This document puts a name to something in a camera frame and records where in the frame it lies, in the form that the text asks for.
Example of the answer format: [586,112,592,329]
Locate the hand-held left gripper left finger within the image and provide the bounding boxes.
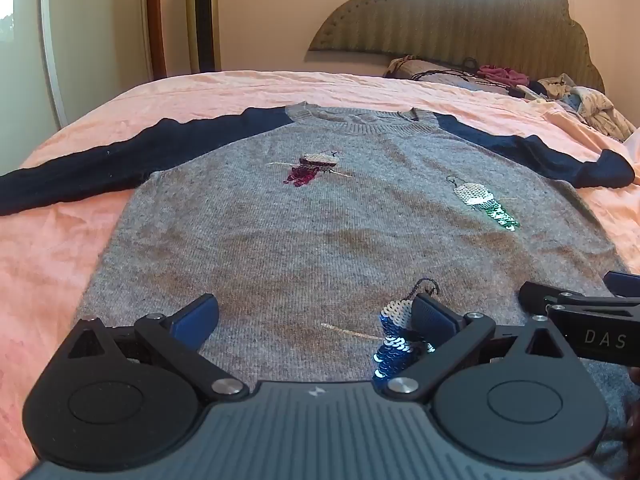
[64,294,251,402]

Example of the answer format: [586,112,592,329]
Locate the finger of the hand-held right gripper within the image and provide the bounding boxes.
[603,270,640,295]
[518,281,585,317]

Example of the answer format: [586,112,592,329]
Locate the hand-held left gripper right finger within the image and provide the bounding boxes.
[384,294,576,403]

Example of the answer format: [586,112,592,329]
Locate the grey sweater with navy sleeves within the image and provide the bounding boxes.
[0,101,637,461]

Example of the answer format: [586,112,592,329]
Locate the pile of mixed clothes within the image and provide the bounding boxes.
[530,74,637,142]

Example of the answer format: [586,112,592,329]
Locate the person's right hand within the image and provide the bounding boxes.
[625,365,640,453]

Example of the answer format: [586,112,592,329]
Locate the pink bed sheet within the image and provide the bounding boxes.
[0,71,640,480]

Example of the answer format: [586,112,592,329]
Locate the pink garment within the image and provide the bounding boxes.
[477,64,530,88]

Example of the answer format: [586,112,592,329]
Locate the olive padded headboard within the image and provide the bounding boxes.
[308,0,606,93]

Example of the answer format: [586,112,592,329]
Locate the white wardrobe door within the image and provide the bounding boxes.
[0,0,153,173]

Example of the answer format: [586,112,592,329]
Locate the gold tower air conditioner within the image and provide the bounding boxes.
[185,0,222,73]

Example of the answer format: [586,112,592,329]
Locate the black cord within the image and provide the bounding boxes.
[410,57,501,83]

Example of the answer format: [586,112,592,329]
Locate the brown wooden door frame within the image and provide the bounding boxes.
[146,0,167,81]

